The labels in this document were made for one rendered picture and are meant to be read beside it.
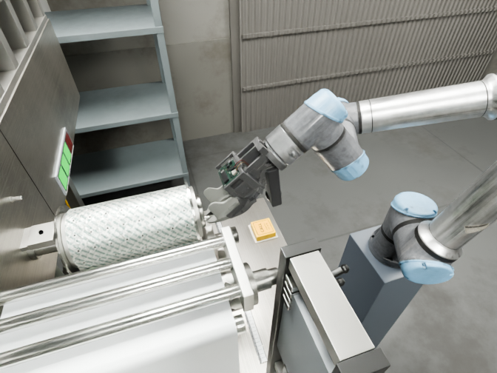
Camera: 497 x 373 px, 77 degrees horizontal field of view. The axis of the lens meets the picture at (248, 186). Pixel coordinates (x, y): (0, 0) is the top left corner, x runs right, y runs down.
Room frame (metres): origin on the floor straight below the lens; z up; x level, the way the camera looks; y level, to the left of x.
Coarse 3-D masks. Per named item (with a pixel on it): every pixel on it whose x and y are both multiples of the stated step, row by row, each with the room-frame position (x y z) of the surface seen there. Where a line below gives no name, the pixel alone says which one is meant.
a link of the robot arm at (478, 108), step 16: (496, 80) 0.60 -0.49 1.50; (400, 96) 0.63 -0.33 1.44; (416, 96) 0.62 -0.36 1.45; (432, 96) 0.61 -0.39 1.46; (448, 96) 0.60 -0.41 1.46; (464, 96) 0.59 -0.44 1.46; (480, 96) 0.59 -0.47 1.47; (496, 96) 0.58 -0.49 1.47; (352, 112) 0.62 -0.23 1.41; (368, 112) 0.61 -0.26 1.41; (384, 112) 0.61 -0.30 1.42; (400, 112) 0.60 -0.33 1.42; (416, 112) 0.59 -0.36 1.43; (432, 112) 0.59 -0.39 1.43; (448, 112) 0.58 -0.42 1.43; (464, 112) 0.58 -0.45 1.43; (480, 112) 0.58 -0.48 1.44; (496, 112) 0.57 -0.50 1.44; (368, 128) 0.61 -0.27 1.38; (384, 128) 0.60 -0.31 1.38
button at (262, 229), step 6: (252, 222) 0.72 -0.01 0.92; (258, 222) 0.71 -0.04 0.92; (264, 222) 0.71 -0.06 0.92; (270, 222) 0.72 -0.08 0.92; (252, 228) 0.69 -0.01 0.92; (258, 228) 0.69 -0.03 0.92; (264, 228) 0.69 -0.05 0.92; (270, 228) 0.69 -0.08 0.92; (258, 234) 0.66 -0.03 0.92; (264, 234) 0.66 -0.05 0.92; (270, 234) 0.66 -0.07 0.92; (258, 240) 0.65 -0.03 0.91
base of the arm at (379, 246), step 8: (376, 232) 0.65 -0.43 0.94; (384, 232) 0.61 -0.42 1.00; (376, 240) 0.62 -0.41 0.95; (384, 240) 0.60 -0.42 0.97; (376, 248) 0.60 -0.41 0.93; (384, 248) 0.58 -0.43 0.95; (392, 248) 0.57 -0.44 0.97; (376, 256) 0.58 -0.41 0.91; (384, 256) 0.57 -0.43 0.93; (392, 256) 0.57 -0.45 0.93; (392, 264) 0.55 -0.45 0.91
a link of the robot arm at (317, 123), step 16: (320, 96) 0.53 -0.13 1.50; (304, 112) 0.52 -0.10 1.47; (320, 112) 0.50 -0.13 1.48; (336, 112) 0.51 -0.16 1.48; (288, 128) 0.50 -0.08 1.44; (304, 128) 0.50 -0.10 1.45; (320, 128) 0.50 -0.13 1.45; (336, 128) 0.50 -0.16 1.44; (304, 144) 0.49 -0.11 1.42; (320, 144) 0.49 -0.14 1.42
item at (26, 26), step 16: (0, 0) 0.85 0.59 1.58; (16, 0) 1.03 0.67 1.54; (32, 0) 1.17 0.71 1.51; (0, 16) 0.88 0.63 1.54; (16, 16) 0.92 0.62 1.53; (32, 16) 1.05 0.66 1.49; (0, 32) 0.76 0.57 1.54; (16, 32) 0.89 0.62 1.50; (32, 32) 1.02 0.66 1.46; (0, 48) 0.74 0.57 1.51; (16, 48) 0.88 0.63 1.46; (32, 48) 0.92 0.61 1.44; (0, 64) 0.74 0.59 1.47; (16, 64) 0.76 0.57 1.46; (0, 80) 0.69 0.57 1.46; (16, 80) 0.71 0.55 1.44; (0, 96) 0.60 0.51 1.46; (0, 112) 0.56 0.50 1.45
